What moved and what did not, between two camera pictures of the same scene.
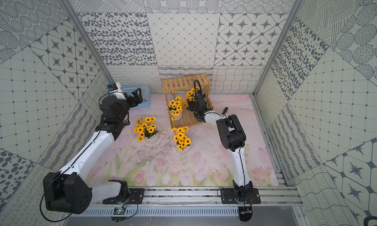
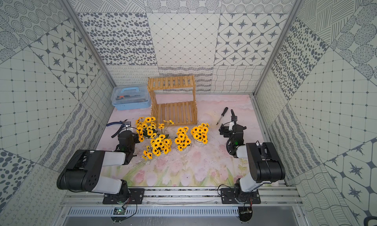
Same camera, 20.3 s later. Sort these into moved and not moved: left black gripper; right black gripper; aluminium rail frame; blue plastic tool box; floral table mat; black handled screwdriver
Moved: right black gripper; left black gripper
Not moved: black handled screwdriver; floral table mat; aluminium rail frame; blue plastic tool box
